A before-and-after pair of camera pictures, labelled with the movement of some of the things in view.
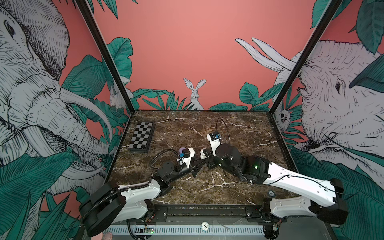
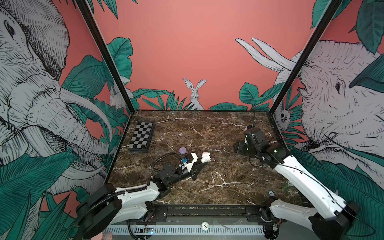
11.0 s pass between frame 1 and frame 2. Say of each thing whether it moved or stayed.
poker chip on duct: stayed
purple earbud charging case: stayed
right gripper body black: moved
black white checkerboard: stayed
